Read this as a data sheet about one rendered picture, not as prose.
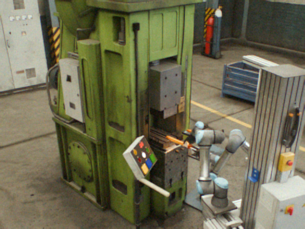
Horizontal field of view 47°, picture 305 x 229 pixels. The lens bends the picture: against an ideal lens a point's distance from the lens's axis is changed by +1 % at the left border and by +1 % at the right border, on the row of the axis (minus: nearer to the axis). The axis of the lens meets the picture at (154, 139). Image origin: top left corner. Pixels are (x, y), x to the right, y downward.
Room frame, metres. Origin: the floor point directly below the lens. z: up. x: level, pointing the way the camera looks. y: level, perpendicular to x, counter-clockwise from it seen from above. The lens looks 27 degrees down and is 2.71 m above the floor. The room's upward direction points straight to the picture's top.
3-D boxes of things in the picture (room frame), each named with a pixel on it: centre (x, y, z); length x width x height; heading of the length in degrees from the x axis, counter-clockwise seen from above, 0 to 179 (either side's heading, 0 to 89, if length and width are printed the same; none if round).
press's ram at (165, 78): (3.48, -0.05, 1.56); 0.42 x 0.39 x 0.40; 45
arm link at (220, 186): (2.46, -0.56, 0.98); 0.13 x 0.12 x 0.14; 91
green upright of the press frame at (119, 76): (3.35, 0.29, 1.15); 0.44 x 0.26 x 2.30; 45
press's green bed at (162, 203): (3.50, -0.05, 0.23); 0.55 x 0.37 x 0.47; 45
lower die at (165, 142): (3.45, -0.02, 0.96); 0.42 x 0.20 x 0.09; 45
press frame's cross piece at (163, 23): (3.59, 0.06, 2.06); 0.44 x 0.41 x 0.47; 45
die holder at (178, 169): (3.50, -0.05, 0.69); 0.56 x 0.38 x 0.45; 45
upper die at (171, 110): (3.45, -0.02, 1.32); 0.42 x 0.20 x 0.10; 45
